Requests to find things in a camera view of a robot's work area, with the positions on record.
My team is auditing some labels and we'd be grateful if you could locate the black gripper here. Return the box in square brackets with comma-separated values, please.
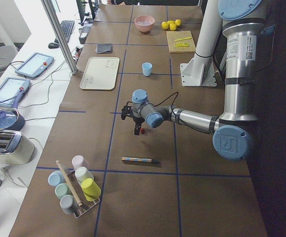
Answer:
[133, 116, 144, 135]

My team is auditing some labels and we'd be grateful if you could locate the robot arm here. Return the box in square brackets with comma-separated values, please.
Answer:
[122, 0, 272, 161]

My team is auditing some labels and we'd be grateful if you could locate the light blue plastic cup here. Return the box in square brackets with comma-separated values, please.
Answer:
[142, 62, 153, 77]

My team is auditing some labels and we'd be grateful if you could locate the pink cup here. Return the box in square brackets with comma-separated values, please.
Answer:
[72, 155, 90, 170]

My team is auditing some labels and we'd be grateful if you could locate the white cup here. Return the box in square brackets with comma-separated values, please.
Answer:
[75, 166, 94, 185]

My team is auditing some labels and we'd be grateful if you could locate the yellow green cup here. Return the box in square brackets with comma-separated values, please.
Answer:
[81, 178, 101, 201]

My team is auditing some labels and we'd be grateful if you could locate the mint green cup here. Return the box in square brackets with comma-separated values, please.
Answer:
[55, 183, 72, 199]

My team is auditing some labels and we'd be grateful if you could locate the light blue rack cup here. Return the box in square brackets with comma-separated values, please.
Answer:
[47, 170, 66, 187]

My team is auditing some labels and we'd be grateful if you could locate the grey cup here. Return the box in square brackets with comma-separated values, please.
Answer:
[60, 195, 78, 214]

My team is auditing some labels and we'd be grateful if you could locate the pink bowl of ice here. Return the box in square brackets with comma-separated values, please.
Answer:
[134, 15, 155, 33]

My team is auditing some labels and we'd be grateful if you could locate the steel muddler black tip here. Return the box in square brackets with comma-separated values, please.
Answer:
[121, 157, 160, 164]

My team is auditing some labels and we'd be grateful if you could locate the cream bear serving tray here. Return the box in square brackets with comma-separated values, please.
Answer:
[80, 57, 120, 90]

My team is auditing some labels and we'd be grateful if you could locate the grey folded cloth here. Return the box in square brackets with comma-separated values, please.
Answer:
[95, 43, 112, 54]

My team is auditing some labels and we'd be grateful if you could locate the wooden stick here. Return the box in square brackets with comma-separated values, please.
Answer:
[56, 159, 82, 207]

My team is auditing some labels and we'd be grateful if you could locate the bamboo cutting board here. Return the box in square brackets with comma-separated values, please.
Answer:
[166, 31, 196, 53]

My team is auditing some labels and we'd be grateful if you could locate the yellow plastic knife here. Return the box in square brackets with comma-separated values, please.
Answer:
[174, 37, 191, 42]

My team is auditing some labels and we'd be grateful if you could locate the black computer mouse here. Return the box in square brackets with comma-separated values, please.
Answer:
[48, 42, 59, 49]

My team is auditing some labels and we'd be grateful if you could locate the teach pendant tablet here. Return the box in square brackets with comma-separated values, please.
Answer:
[0, 78, 31, 108]
[15, 52, 54, 79]

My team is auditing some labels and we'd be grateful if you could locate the black keyboard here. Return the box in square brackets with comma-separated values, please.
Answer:
[60, 20, 75, 42]

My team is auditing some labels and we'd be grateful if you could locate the blue saucepan with lid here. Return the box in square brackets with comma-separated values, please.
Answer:
[0, 87, 25, 131]

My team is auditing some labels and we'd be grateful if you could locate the cream toaster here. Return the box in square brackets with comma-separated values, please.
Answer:
[0, 130, 35, 164]

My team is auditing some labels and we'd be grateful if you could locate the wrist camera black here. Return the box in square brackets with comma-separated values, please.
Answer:
[121, 101, 133, 120]

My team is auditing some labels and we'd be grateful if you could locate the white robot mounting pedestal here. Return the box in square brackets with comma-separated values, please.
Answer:
[180, 0, 222, 87]

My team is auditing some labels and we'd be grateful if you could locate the white wire cup rack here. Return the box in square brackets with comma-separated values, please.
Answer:
[68, 170, 100, 219]

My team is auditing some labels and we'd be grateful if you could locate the aluminium frame post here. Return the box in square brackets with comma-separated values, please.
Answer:
[41, 0, 78, 75]

